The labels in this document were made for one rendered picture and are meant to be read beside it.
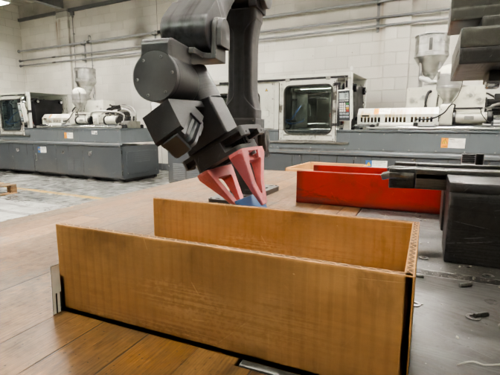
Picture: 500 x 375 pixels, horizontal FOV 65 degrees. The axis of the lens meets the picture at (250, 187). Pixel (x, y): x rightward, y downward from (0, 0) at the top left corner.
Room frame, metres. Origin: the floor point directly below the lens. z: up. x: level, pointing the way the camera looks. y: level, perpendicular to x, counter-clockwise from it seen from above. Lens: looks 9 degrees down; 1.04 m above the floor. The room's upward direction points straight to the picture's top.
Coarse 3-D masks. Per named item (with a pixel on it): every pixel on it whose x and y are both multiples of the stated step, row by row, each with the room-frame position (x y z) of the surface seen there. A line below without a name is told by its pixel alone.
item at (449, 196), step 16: (448, 192) 0.41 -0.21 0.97; (448, 208) 0.40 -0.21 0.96; (464, 208) 0.39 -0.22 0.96; (480, 208) 0.38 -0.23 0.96; (496, 208) 0.38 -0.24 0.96; (448, 224) 0.39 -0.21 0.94; (464, 224) 0.39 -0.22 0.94; (480, 224) 0.38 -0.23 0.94; (496, 224) 0.38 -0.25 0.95; (448, 240) 0.39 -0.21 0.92; (464, 240) 0.39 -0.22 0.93; (480, 240) 0.38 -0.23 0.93; (496, 240) 0.38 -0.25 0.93; (448, 256) 0.39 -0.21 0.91; (464, 256) 0.39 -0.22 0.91; (480, 256) 0.38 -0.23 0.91; (496, 256) 0.38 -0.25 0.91
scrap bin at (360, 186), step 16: (304, 176) 0.71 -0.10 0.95; (320, 176) 0.69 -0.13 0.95; (336, 176) 0.68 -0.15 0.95; (352, 176) 0.67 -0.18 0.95; (368, 176) 0.66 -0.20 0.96; (304, 192) 0.71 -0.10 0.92; (320, 192) 0.69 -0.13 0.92; (336, 192) 0.68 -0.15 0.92; (352, 192) 0.67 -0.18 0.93; (368, 192) 0.66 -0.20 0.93; (384, 192) 0.65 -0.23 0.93; (400, 192) 0.64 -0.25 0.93; (416, 192) 0.63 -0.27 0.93; (432, 192) 0.62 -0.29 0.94; (384, 208) 0.65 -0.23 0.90; (400, 208) 0.64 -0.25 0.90; (416, 208) 0.63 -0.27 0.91; (432, 208) 0.62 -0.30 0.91
